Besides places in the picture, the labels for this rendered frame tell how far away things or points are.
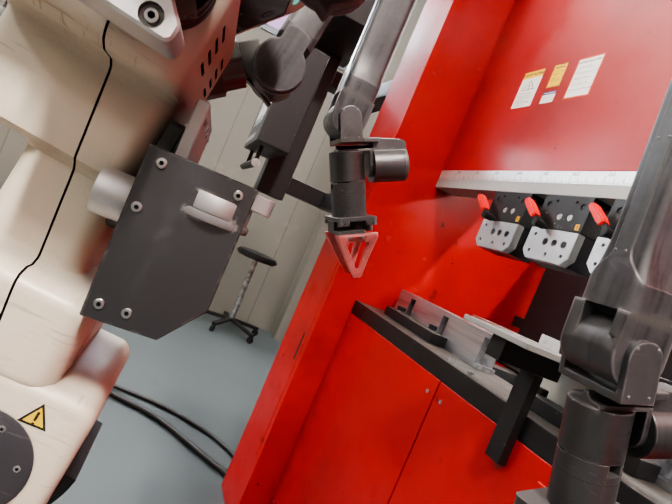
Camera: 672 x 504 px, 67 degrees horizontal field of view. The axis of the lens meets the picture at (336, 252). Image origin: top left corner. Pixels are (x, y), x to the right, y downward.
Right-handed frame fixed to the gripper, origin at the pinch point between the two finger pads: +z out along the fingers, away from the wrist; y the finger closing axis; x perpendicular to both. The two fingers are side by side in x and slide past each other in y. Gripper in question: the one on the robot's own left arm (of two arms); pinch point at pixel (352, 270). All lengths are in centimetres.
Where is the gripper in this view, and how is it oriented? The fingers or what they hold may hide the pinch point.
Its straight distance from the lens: 85.0
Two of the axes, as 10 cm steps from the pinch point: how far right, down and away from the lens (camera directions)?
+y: -2.3, -1.2, 9.7
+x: -9.7, 0.8, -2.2
